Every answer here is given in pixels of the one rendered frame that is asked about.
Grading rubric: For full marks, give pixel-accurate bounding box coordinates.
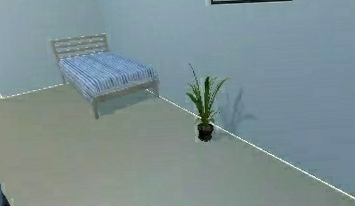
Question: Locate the green house plant in black pot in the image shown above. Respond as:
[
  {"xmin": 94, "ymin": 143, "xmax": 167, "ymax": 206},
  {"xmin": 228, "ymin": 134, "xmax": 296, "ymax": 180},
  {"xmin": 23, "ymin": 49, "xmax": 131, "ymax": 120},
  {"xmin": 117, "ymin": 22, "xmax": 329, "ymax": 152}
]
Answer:
[{"xmin": 184, "ymin": 61, "xmax": 233, "ymax": 144}]

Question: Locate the wooden bed with striped blanket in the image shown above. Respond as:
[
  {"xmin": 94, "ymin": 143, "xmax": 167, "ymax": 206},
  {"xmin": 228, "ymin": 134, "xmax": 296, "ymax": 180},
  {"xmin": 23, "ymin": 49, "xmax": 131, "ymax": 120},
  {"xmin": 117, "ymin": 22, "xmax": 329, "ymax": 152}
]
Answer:
[{"xmin": 49, "ymin": 30, "xmax": 162, "ymax": 121}]

